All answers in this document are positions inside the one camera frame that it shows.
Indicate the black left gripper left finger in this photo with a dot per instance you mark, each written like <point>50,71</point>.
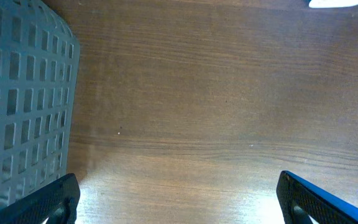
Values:
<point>55,203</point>

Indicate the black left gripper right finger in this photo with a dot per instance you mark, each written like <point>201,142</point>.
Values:
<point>303,202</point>

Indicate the white barcode scanner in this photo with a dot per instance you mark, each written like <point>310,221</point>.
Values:
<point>325,4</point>

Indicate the grey plastic basket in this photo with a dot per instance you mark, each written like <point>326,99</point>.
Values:
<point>39,57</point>

